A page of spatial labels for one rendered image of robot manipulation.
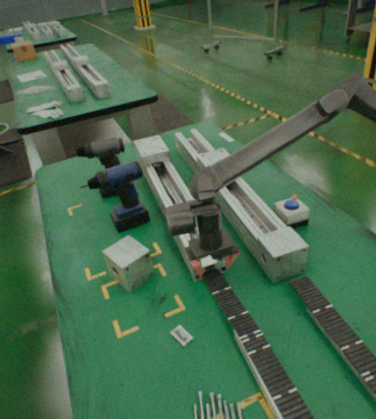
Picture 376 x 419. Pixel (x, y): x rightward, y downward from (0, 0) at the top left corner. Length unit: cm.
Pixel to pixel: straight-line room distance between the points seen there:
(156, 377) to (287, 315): 34
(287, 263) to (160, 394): 43
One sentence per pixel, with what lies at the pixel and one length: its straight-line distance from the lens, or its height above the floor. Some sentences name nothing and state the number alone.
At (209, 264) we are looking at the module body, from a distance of 96.
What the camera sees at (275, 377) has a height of 81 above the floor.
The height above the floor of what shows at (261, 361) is 81.
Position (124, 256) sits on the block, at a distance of 96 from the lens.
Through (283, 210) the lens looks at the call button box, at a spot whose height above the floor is 84.
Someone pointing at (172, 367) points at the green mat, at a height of 78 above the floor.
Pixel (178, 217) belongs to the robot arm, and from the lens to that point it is 79.
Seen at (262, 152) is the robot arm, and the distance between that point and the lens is 86.
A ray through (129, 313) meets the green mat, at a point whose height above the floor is 78.
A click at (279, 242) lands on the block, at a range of 95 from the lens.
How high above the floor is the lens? 150
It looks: 36 degrees down
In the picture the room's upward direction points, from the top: 8 degrees counter-clockwise
